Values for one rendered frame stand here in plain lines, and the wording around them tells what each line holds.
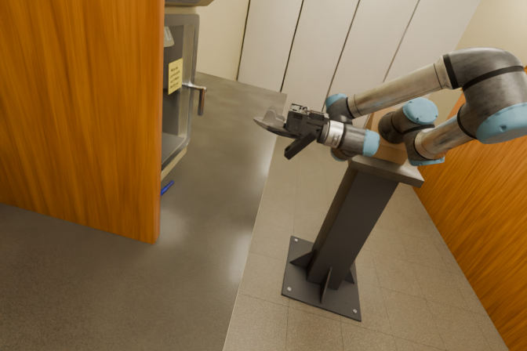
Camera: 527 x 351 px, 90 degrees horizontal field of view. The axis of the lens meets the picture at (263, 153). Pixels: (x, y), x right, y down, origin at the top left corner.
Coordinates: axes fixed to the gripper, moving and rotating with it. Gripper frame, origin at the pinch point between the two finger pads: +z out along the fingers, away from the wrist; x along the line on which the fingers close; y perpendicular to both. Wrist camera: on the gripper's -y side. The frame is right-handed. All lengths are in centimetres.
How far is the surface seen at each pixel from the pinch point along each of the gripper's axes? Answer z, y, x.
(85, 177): 28.1, -6.1, 34.6
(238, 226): -2.8, -20.4, 22.8
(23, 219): 42, -20, 37
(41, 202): 40, -17, 35
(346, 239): -58, -70, -38
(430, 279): -140, -115, -68
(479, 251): -172, -92, -85
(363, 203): -57, -45, -38
